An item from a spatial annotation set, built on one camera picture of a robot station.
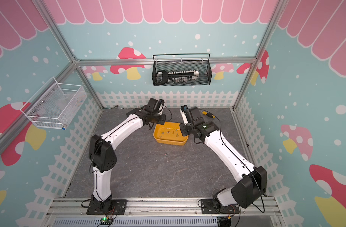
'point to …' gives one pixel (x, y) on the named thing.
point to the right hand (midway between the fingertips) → (184, 125)
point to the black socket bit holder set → (163, 77)
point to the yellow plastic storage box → (169, 133)
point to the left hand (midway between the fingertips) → (163, 119)
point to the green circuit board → (106, 221)
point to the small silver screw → (166, 155)
